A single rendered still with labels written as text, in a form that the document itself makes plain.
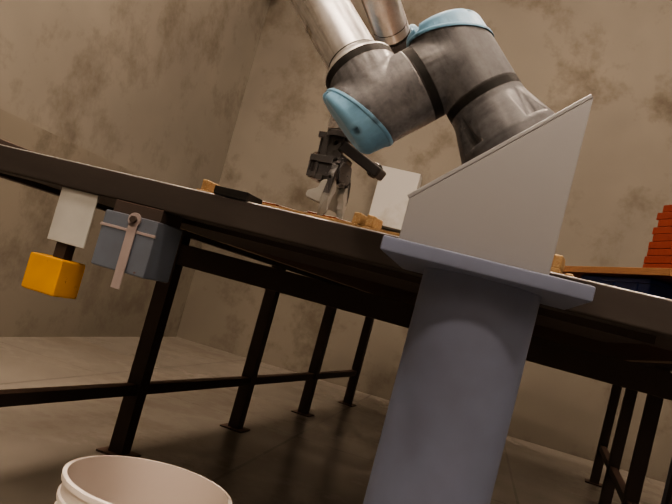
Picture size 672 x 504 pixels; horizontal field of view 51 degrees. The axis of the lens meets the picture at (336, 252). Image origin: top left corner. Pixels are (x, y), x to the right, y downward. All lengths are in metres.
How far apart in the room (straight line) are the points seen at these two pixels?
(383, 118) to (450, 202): 0.17
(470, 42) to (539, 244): 0.31
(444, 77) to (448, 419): 0.48
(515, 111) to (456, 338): 0.32
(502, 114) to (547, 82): 5.93
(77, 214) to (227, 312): 5.34
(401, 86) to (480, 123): 0.13
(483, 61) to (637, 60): 6.08
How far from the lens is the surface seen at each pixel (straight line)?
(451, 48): 1.06
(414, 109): 1.04
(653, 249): 2.23
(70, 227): 1.64
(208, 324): 6.98
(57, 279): 1.61
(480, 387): 0.96
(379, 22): 1.49
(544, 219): 0.94
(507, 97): 1.03
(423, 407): 0.96
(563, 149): 0.97
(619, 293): 1.26
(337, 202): 1.64
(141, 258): 1.49
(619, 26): 7.20
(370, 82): 1.04
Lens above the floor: 0.77
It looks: 4 degrees up
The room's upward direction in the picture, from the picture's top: 15 degrees clockwise
